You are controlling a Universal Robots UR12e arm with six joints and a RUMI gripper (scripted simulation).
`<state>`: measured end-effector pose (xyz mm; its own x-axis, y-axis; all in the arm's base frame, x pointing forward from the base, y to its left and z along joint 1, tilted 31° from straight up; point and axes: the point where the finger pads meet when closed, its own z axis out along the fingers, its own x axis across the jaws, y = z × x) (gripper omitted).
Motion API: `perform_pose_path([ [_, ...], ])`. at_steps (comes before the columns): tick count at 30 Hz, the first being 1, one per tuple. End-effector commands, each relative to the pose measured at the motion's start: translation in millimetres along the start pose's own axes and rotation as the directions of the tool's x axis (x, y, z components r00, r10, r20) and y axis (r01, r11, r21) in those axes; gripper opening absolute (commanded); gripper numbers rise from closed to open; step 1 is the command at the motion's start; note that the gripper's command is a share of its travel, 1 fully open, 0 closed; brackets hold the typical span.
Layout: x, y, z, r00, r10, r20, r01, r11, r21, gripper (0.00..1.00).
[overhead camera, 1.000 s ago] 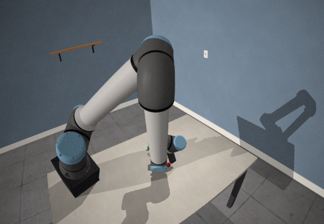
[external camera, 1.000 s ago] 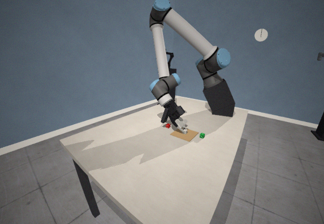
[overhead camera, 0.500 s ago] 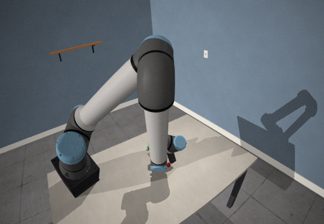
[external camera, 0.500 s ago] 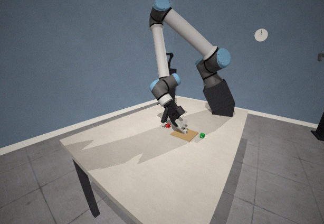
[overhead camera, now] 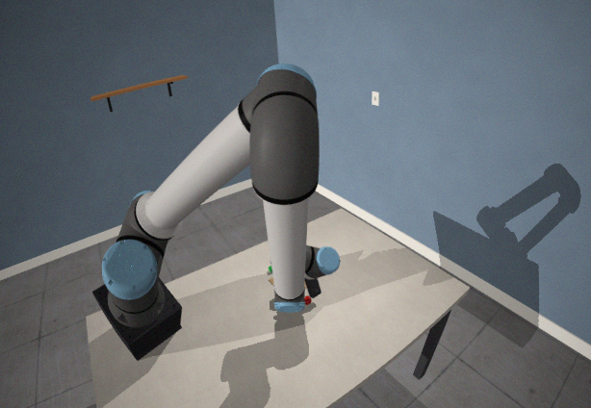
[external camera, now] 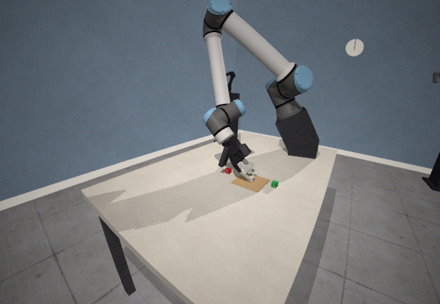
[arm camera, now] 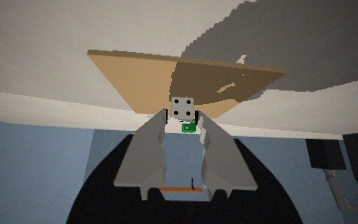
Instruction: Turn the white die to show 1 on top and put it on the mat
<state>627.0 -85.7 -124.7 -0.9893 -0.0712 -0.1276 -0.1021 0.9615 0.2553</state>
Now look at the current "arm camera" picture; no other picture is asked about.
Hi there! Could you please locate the tan flat mat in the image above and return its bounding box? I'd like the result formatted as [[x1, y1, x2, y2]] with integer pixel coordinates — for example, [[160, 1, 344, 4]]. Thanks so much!
[[87, 49, 286, 118]]

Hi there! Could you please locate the white die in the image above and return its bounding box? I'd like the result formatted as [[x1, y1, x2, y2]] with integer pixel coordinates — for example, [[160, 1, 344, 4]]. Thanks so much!
[[170, 97, 194, 124]]

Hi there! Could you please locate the green die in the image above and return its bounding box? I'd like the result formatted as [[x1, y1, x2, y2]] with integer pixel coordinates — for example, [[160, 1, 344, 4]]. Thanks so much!
[[182, 119, 196, 133]]

